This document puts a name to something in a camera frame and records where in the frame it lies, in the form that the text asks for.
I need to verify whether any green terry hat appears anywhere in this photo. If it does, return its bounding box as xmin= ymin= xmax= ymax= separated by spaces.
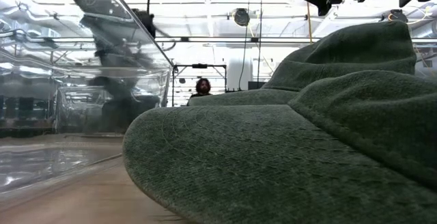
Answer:
xmin=122 ymin=69 xmax=437 ymax=224
xmin=186 ymin=20 xmax=418 ymax=107

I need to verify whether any clear plastic container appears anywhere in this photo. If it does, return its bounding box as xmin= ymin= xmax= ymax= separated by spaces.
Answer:
xmin=0 ymin=0 xmax=174 ymax=204

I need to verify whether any person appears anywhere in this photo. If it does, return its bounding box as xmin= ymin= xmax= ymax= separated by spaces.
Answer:
xmin=186 ymin=77 xmax=213 ymax=107

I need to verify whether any ceiling cord reel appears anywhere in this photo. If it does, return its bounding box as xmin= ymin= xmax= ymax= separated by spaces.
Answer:
xmin=232 ymin=8 xmax=251 ymax=27
xmin=388 ymin=8 xmax=409 ymax=24

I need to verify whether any yellow cable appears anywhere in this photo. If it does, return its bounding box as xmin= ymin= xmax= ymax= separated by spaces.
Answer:
xmin=306 ymin=1 xmax=313 ymax=44

